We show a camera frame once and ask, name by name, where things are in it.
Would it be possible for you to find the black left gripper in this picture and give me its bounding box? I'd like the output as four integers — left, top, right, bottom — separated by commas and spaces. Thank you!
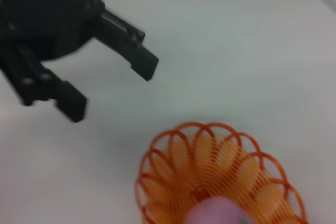
0, 0, 106, 123

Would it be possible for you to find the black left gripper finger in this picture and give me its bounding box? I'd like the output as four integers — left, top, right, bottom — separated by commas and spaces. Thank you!
93, 7, 160, 82

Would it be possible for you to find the pink plush peach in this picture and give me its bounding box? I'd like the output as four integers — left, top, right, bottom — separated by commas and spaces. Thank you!
185, 196, 259, 224

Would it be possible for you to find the orange woven plastic basket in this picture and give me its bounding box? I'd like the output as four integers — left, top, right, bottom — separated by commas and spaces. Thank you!
134, 121, 308, 224

